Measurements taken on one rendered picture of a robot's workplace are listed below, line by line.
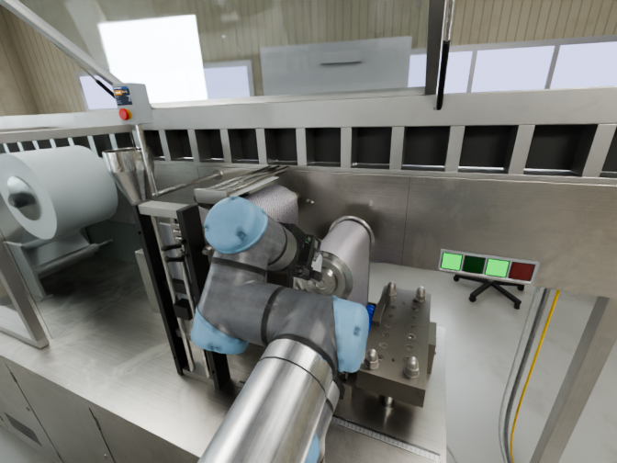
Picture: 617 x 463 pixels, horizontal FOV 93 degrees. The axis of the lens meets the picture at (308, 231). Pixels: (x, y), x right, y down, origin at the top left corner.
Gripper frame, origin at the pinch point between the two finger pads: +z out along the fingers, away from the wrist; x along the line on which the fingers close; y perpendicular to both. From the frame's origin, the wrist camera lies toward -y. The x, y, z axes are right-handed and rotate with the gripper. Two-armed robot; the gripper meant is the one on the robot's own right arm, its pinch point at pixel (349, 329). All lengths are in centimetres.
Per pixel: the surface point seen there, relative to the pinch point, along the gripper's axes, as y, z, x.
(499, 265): 10.5, 29.4, -36.3
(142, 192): 30, 7, 74
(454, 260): 9.9, 29.4, -24.6
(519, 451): -109, 65, -72
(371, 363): -4.2, -5.0, -7.2
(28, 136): 49, -5, 102
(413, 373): -4.8, -3.9, -17.0
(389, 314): -6.4, 18.0, -8.3
